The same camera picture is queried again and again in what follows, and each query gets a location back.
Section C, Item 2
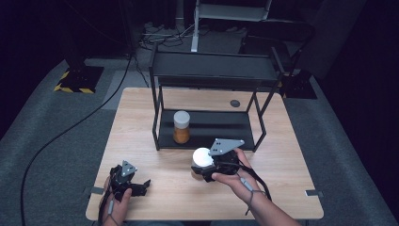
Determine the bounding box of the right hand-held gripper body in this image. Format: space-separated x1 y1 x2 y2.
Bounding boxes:
208 138 246 176

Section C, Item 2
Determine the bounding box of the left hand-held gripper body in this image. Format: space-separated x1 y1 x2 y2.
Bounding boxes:
109 159 139 202

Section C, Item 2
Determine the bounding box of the spouted white lid spice jar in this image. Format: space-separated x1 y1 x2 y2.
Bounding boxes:
191 146 216 182

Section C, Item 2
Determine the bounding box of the grey lid spice jar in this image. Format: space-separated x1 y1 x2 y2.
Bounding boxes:
172 109 191 145

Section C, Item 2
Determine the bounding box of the black metal two-tier shelf rack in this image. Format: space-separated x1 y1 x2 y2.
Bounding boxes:
148 41 285 153

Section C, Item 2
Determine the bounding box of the person's right hand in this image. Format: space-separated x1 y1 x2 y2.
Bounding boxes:
212 148 268 205

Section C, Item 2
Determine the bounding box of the person's left hand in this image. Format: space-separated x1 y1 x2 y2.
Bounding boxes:
102 177 133 226

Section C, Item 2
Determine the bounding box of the black stand base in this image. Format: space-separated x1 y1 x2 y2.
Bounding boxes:
279 69 318 100

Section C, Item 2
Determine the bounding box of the black stand with striped base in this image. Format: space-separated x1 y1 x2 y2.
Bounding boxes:
53 37 105 95

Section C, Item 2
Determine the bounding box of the white metal stand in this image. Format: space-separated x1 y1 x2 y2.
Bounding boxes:
190 0 273 53

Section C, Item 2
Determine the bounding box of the grey cloth panel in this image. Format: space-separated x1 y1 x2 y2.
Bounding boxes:
295 0 368 80

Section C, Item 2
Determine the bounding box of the left hand-held gripper cable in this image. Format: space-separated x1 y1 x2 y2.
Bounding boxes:
97 183 120 226

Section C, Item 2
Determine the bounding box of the hand-held gripper cable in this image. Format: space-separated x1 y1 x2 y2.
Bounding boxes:
97 183 120 226
224 160 273 217

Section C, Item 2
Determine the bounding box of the right hand-held gripper cable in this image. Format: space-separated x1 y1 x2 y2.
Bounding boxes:
224 160 273 217

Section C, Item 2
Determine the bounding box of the long black floor cable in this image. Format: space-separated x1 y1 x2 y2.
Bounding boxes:
20 51 134 226

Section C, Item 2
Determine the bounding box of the tangle of floor cables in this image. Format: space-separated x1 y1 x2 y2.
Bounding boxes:
138 21 211 51

